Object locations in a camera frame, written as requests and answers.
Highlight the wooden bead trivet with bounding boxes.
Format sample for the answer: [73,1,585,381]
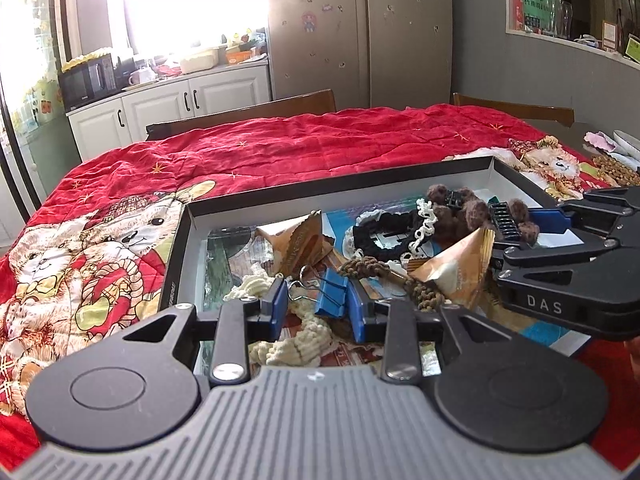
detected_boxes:
[592,154,640,187]

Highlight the red printed blanket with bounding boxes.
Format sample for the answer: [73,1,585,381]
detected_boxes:
[0,104,640,471]

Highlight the dark wooden chair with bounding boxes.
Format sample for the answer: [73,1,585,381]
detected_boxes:
[452,92,576,129]
[145,89,337,142]

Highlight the brown rope scrunchie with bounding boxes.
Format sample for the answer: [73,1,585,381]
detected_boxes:
[340,256,446,314]

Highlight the brown fuzzy hair claw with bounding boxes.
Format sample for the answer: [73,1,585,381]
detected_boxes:
[487,200,542,247]
[427,184,491,244]

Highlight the white plastic container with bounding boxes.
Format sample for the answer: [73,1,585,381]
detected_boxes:
[180,47,220,74]

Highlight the clear glass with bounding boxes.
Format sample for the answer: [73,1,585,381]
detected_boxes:
[553,0,574,39]

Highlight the black door frame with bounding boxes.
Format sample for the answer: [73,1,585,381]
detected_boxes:
[0,95,45,218]

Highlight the brown pyramid packet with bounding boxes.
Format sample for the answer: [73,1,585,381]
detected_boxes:
[410,227,496,309]
[255,209,336,279]

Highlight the grey refrigerator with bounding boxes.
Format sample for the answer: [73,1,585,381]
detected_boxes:
[264,0,454,110]

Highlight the black microwave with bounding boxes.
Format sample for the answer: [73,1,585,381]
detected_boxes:
[57,53,117,112]

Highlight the pink white cloth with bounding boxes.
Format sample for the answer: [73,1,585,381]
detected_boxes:
[584,131,621,154]

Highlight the blue binder clip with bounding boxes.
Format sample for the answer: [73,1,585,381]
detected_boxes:
[286,265,359,319]

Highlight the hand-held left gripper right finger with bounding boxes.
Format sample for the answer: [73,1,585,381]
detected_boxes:
[348,282,516,386]

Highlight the black scrunchie with white lace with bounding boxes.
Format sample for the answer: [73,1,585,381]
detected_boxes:
[344,199,443,261]

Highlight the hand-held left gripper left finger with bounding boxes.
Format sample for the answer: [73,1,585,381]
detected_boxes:
[122,277,291,385]

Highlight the white cabinet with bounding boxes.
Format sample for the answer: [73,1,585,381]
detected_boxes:
[66,62,273,162]

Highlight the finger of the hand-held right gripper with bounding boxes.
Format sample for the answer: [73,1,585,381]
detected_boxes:
[491,238,640,275]
[529,186,640,244]

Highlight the beige rope scrunchie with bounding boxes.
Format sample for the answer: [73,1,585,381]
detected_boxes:
[222,267,336,369]

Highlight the black cardboard box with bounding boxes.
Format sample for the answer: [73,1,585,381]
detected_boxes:
[159,155,596,378]

